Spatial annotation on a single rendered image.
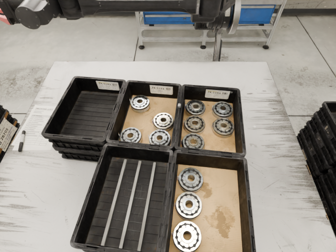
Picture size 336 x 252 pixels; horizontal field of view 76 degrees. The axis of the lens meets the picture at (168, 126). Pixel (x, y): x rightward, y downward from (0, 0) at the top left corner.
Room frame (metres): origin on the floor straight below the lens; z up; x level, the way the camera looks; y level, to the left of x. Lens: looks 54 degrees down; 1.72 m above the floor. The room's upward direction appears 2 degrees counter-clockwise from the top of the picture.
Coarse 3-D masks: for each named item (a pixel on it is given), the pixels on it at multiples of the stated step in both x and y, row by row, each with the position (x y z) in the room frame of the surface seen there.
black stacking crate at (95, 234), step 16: (112, 160) 0.46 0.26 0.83; (128, 160) 0.46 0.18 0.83; (144, 160) 0.45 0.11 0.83; (160, 160) 0.45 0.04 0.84; (112, 176) 0.38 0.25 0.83; (128, 176) 0.38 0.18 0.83; (144, 176) 0.38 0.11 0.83; (160, 176) 0.38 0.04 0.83; (96, 192) 0.30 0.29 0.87; (112, 192) 0.31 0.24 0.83; (128, 192) 0.31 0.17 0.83; (144, 192) 0.31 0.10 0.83; (160, 192) 0.30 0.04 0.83; (96, 208) 0.25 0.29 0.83; (144, 208) 0.24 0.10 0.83; (160, 208) 0.24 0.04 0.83; (96, 224) 0.19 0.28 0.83; (112, 224) 0.19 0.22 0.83; (128, 224) 0.18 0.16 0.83; (80, 240) 0.13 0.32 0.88; (96, 240) 0.13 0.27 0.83; (112, 240) 0.13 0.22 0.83; (128, 240) 0.13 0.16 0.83; (144, 240) 0.13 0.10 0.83
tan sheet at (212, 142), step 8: (184, 104) 0.79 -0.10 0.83; (208, 104) 0.78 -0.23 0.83; (184, 112) 0.73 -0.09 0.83; (208, 112) 0.73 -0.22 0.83; (232, 112) 0.72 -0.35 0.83; (184, 120) 0.68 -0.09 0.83; (208, 120) 0.67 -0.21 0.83; (232, 120) 0.67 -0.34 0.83; (208, 128) 0.62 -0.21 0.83; (208, 136) 0.58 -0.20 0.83; (216, 136) 0.57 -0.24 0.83; (232, 136) 0.57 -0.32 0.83; (208, 144) 0.53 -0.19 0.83; (216, 144) 0.53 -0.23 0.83; (224, 144) 0.53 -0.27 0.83; (232, 144) 0.53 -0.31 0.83
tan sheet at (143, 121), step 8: (152, 104) 0.80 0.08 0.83; (160, 104) 0.79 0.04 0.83; (168, 104) 0.79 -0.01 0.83; (128, 112) 0.74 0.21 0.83; (136, 112) 0.74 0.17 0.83; (144, 112) 0.74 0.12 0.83; (152, 112) 0.74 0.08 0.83; (160, 112) 0.74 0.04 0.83; (168, 112) 0.74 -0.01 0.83; (128, 120) 0.69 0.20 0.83; (136, 120) 0.69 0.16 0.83; (144, 120) 0.69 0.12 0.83; (144, 128) 0.63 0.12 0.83; (152, 128) 0.63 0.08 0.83; (144, 136) 0.59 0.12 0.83
